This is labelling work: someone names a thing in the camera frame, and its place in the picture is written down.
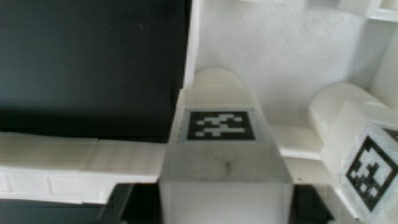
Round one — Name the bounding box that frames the small white marker block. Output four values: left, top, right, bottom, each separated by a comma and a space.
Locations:
158, 67, 293, 224

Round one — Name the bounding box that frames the white chair seat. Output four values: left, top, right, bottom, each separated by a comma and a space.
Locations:
185, 0, 398, 159

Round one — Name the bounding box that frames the white chair leg block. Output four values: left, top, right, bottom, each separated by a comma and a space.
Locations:
308, 83, 398, 224

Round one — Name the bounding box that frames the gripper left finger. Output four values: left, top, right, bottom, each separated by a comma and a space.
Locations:
96, 184, 160, 224

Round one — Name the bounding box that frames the white U-shaped obstacle frame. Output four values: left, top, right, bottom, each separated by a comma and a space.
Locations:
0, 133, 166, 204

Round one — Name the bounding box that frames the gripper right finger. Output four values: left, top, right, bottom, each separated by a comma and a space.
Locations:
290, 185, 334, 224

